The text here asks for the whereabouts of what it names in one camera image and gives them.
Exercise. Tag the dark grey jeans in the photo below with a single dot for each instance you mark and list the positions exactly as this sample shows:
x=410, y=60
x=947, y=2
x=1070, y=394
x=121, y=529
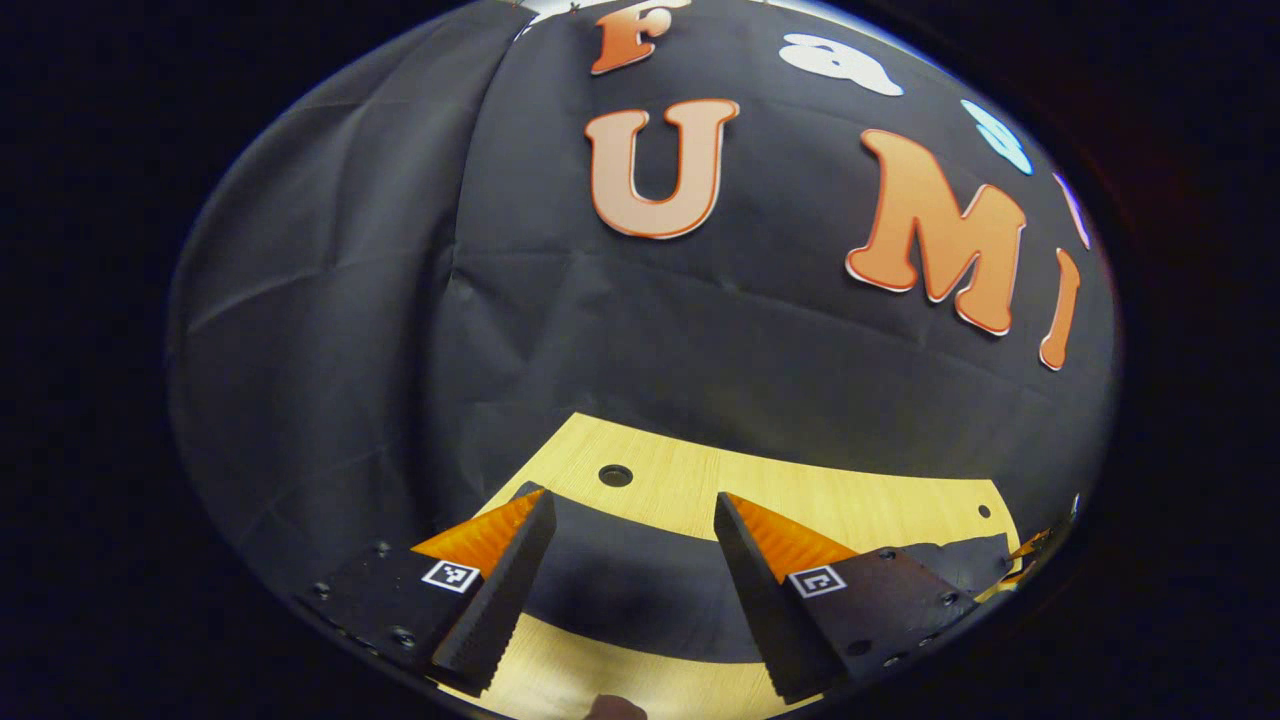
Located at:
x=640, y=590

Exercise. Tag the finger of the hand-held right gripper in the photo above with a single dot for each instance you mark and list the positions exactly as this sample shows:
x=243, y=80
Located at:
x=1032, y=548

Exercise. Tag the black backdrop cloth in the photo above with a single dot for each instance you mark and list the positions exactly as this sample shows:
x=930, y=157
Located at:
x=600, y=330

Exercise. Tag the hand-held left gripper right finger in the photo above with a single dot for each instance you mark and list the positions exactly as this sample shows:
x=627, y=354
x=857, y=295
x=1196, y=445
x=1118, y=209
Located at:
x=775, y=625

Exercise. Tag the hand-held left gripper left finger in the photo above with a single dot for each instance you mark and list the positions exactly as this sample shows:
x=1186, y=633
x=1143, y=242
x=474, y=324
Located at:
x=495, y=620

